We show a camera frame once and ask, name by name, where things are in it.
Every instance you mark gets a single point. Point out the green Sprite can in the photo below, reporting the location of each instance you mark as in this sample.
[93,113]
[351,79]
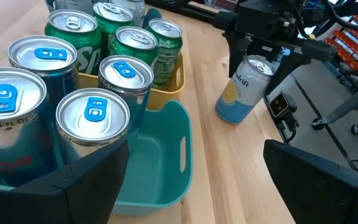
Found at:
[113,14]
[135,40]
[166,53]
[73,34]

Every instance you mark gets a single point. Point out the teal green plastic bin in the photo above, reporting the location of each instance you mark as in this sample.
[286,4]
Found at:
[157,161]

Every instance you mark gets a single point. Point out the grey metal wheeled stand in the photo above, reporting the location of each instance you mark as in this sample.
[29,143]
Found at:
[353,99]

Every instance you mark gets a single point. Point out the orange crates shelf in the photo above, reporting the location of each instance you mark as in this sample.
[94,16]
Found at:
[353,43]

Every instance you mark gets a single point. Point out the blue silver Red Bull can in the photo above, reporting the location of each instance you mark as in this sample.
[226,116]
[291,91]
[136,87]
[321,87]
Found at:
[11,124]
[42,56]
[92,115]
[126,74]

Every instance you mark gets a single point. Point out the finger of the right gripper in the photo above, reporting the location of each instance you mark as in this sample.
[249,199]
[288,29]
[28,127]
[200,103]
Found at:
[236,49]
[286,67]

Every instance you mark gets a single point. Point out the yellow plastic bin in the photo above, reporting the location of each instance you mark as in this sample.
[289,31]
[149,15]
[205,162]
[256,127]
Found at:
[166,96]

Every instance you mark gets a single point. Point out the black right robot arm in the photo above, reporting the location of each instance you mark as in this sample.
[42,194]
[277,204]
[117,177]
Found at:
[337,12]

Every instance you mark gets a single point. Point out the black table-edge camera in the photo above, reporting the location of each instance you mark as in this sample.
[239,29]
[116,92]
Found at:
[283,104]

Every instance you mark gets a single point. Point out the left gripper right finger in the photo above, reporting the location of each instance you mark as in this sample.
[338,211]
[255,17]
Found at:
[322,199]

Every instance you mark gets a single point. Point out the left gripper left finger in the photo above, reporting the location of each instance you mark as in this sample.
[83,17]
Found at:
[57,199]

